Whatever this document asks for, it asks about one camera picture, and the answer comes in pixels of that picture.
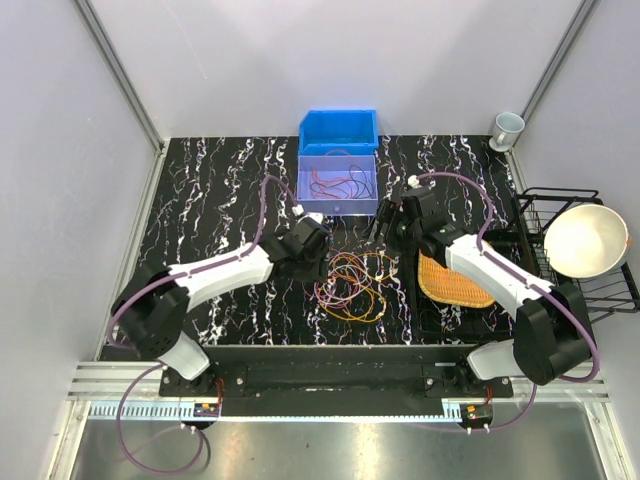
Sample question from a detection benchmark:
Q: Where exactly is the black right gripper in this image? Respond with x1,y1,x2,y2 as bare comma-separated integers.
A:
360,200,422,258

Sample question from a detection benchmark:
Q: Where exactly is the yellow thin cable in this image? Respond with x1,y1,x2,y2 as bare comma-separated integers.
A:
319,252,401,324

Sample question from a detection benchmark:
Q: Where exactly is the pink thin cable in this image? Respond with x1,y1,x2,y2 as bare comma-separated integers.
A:
312,252,381,309

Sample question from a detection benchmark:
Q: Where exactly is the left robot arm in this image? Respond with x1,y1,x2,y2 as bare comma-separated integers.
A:
111,213,330,396

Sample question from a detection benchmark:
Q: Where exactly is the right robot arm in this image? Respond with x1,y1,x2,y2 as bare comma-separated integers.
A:
369,188,599,397

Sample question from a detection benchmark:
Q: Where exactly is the lavender plastic tray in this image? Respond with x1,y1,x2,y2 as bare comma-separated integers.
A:
296,154,379,216

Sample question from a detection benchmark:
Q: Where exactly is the woven orange bamboo mat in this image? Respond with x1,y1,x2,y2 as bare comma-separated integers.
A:
417,253,495,309

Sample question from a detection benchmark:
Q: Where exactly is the black plastic tray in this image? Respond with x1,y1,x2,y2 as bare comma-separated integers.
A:
412,255,513,344

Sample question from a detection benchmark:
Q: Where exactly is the blue plastic bin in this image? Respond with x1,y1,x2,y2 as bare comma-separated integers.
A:
298,110,379,155

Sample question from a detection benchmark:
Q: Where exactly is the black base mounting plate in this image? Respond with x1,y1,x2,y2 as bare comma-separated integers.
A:
159,345,514,421

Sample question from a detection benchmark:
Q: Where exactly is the white ceramic mug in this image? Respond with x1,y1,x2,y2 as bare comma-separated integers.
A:
489,112,526,152

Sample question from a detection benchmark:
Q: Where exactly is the large white bowl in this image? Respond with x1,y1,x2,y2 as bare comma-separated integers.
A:
543,204,632,279

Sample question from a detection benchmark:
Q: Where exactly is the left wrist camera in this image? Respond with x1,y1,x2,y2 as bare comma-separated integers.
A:
292,204,325,227

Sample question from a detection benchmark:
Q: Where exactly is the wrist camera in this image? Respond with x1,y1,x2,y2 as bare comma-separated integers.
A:
407,175,432,193
292,204,325,227

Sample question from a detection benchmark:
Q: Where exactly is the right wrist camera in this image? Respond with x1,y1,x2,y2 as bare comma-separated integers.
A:
407,175,432,193

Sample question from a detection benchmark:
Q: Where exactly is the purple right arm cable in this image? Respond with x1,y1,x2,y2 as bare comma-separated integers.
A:
409,172,601,434

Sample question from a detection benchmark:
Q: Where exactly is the black wire dish rack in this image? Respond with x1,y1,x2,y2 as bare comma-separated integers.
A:
513,187,639,323

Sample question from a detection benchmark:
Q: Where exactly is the aluminium frame rail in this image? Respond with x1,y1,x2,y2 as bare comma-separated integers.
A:
64,362,614,421

